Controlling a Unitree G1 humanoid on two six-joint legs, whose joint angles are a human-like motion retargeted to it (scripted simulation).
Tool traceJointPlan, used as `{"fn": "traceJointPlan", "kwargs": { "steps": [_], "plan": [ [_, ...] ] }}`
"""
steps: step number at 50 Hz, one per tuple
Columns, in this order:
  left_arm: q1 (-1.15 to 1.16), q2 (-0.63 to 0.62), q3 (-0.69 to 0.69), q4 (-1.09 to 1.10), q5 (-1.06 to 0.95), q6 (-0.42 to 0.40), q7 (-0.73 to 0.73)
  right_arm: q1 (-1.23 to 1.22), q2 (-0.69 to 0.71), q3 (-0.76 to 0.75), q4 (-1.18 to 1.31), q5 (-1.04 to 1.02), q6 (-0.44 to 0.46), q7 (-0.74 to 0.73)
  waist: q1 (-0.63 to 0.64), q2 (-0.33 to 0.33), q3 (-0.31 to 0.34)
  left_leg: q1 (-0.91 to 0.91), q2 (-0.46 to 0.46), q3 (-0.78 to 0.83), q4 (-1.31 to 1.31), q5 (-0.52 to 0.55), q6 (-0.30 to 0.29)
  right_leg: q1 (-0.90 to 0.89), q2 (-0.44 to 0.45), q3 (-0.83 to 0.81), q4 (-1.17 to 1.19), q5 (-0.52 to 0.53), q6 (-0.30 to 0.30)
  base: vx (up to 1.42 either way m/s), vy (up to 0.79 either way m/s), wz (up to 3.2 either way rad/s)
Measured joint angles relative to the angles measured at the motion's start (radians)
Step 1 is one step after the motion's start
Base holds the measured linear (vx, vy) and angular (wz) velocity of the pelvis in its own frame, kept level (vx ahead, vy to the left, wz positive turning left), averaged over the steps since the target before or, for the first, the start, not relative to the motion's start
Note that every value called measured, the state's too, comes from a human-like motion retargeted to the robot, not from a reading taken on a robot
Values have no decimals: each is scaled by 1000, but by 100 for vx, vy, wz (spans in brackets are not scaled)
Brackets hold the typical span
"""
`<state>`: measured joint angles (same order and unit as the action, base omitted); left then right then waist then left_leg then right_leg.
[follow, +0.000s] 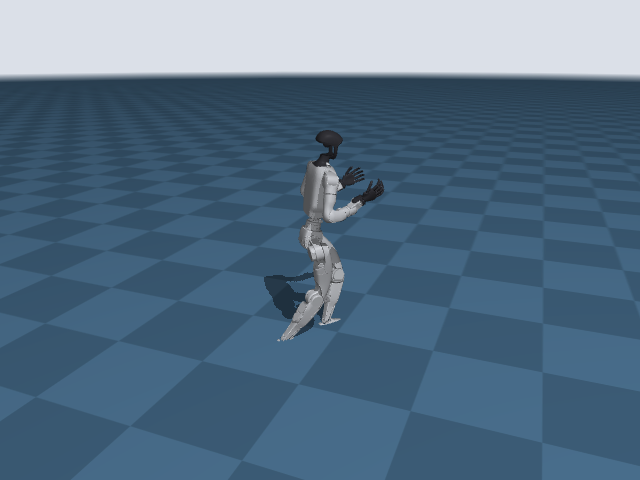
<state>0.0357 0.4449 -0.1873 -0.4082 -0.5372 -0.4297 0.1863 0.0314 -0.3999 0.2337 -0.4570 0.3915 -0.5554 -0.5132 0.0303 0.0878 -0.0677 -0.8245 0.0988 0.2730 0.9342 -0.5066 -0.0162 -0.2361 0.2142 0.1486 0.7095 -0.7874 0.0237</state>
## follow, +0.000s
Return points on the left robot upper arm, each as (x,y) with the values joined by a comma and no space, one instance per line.
(303,183)

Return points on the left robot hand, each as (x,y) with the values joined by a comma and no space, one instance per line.
(348,178)

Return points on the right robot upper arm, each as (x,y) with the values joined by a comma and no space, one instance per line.
(330,182)

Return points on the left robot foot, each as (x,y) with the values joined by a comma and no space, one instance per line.
(332,320)

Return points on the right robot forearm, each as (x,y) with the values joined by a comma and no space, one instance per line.
(341,214)

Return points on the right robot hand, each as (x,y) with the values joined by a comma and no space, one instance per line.
(370,194)

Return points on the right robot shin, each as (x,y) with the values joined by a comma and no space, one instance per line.
(304,313)

